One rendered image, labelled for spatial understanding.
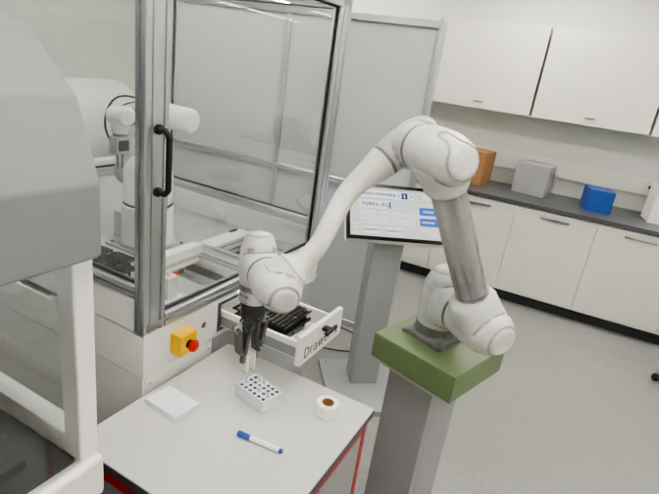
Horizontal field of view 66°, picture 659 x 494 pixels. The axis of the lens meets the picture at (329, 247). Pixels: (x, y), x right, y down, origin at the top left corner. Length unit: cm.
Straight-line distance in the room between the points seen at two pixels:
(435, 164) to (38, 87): 86
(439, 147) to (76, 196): 83
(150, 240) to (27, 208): 60
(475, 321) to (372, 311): 125
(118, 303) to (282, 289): 57
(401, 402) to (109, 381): 103
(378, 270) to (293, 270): 146
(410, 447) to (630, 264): 291
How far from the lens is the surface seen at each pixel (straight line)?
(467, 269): 153
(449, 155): 129
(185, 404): 157
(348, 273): 354
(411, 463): 210
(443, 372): 174
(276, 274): 125
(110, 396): 181
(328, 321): 175
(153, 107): 136
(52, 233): 93
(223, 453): 145
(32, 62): 99
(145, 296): 150
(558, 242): 449
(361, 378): 302
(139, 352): 160
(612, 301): 463
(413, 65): 321
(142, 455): 146
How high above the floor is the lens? 175
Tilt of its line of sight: 20 degrees down
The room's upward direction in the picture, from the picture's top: 8 degrees clockwise
